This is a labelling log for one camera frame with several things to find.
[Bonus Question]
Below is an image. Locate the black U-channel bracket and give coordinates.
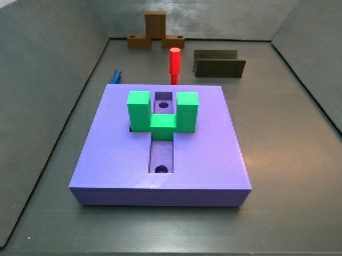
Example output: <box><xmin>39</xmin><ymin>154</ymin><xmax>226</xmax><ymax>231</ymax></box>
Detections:
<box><xmin>194</xmin><ymin>50</ymin><xmax>246</xmax><ymax>78</ymax></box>

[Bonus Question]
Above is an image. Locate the purple board with slot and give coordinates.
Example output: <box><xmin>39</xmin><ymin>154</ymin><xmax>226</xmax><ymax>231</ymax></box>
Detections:
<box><xmin>70</xmin><ymin>84</ymin><xmax>251</xmax><ymax>206</ymax></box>

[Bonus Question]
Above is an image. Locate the blue cylindrical peg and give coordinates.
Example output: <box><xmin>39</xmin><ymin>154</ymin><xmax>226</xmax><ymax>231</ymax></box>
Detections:
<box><xmin>110</xmin><ymin>70</ymin><xmax>122</xmax><ymax>84</ymax></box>

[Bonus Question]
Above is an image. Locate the red cylindrical peg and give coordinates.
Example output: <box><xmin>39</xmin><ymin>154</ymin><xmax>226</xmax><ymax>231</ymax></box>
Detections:
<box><xmin>168</xmin><ymin>47</ymin><xmax>182</xmax><ymax>85</ymax></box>

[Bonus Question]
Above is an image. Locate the green U-shaped block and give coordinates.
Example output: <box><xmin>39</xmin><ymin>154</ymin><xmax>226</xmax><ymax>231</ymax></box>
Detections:
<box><xmin>127</xmin><ymin>91</ymin><xmax>199</xmax><ymax>141</ymax></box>

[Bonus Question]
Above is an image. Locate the brown T-shaped block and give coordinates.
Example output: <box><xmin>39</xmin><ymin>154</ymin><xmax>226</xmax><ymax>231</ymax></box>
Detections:
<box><xmin>127</xmin><ymin>11</ymin><xmax>186</xmax><ymax>49</ymax></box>

